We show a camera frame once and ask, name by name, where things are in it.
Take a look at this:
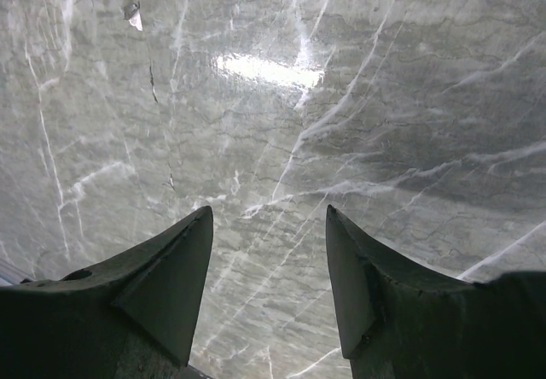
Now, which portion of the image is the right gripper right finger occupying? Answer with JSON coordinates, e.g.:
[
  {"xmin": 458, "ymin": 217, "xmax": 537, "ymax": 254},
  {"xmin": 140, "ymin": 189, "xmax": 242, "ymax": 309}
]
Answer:
[{"xmin": 326, "ymin": 207, "xmax": 545, "ymax": 378}]

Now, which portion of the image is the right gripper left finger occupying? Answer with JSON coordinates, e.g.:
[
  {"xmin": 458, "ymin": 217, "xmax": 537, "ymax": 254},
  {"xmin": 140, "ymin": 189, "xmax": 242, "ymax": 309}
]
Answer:
[{"xmin": 1, "ymin": 206, "xmax": 213, "ymax": 378}]

